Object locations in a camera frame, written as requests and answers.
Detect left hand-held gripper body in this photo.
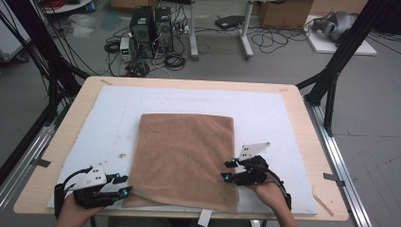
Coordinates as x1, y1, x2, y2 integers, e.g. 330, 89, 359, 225
73, 164, 124, 210

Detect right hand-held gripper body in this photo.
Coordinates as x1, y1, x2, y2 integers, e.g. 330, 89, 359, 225
231, 141, 271, 187

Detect brown terry towel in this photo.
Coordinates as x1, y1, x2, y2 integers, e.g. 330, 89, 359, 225
122, 113, 240, 215

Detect person's right hand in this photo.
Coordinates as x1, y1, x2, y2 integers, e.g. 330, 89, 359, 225
247, 179, 288, 216

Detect person's left hand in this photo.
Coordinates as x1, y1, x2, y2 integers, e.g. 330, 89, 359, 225
56, 192, 106, 227

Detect white tape strip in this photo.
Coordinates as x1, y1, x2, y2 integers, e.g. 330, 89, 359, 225
197, 208, 214, 227

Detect white foam board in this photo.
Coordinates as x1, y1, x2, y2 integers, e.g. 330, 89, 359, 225
46, 85, 319, 216

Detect black tape piece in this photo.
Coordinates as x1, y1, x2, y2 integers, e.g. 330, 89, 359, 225
31, 158, 52, 168

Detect grey tape piece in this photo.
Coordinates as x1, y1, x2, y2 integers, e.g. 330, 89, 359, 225
323, 172, 346, 187

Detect white bench power supply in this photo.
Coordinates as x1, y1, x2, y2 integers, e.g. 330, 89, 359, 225
119, 36, 133, 62

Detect flat black device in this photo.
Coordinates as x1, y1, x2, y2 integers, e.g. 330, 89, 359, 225
215, 15, 245, 31

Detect white floor panel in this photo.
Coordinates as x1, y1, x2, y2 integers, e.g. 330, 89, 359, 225
304, 14, 378, 57

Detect large black computer tower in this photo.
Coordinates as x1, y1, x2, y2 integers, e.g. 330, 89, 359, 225
130, 6, 156, 60

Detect slim black computer tower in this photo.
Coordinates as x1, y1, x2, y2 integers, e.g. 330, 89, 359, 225
154, 7, 174, 53

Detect large cardboard box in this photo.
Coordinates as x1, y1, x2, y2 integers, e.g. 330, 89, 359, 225
258, 0, 315, 30

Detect clear plastic sheet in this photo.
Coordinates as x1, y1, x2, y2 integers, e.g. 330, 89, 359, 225
67, 12, 98, 39

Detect white cabinet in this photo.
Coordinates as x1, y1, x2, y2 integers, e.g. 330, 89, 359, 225
0, 9, 32, 62

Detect grey rounded machine shell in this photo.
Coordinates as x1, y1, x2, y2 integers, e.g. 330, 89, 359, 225
311, 10, 358, 44

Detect white round table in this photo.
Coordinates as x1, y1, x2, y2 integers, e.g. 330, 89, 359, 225
39, 0, 94, 15

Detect aluminium rail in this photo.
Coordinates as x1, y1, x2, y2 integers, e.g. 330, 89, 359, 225
0, 124, 58, 216
304, 97, 375, 227

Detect tangled black cables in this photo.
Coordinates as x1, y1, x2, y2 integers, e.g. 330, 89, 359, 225
124, 60, 150, 79

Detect loose black floor cables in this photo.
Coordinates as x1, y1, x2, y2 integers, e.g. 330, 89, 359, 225
250, 26, 311, 55

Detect small coiled black cable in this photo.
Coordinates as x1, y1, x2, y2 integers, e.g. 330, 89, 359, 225
103, 40, 121, 55

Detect white metal table frame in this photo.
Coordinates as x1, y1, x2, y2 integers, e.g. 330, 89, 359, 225
188, 0, 254, 61

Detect black metal frame with cables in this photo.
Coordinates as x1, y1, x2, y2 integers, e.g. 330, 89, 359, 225
0, 0, 93, 187

